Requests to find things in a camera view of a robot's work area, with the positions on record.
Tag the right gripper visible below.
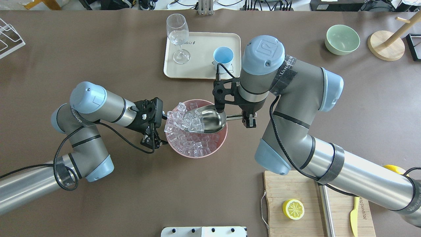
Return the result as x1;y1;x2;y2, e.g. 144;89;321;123
212;78;258;128

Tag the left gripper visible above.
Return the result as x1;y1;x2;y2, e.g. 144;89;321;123
130;97;168;149

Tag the steel ice scoop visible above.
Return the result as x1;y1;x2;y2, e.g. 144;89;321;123
196;104;242;134

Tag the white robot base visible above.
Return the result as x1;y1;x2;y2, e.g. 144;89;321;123
161;226;248;237

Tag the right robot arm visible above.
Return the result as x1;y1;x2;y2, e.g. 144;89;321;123
212;35;421;227

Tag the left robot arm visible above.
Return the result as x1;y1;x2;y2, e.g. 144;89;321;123
1;81;166;214

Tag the clear ice cubes pile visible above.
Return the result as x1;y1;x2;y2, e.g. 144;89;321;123
166;131;223;158

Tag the blue cup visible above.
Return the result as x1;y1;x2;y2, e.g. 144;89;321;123
212;46;234;74

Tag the white cup rack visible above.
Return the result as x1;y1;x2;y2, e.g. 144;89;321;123
0;19;26;59

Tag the pink bowl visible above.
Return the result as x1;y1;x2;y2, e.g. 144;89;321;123
164;99;228;158

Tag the beige rabbit tray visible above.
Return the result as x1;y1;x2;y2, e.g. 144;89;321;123
163;32;241;79

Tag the bamboo cutting board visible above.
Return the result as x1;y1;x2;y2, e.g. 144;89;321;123
261;170;376;237

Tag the clear wine glass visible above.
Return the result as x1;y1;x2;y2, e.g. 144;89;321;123
166;13;190;64

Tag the half lemon slice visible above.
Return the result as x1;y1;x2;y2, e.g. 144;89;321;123
282;198;305;220

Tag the mint green bowl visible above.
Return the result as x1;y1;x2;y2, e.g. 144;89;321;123
325;25;360;56

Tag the steel muddler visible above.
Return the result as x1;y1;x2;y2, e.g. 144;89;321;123
317;183;336;237

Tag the yellow plastic knife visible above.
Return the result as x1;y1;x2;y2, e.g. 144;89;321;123
349;197;360;237

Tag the wooden mug tree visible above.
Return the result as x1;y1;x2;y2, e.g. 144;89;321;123
367;12;421;61

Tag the left lemon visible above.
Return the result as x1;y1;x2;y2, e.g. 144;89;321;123
383;164;406;175

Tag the metal mirror tray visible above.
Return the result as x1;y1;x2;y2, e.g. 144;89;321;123
405;33;421;62

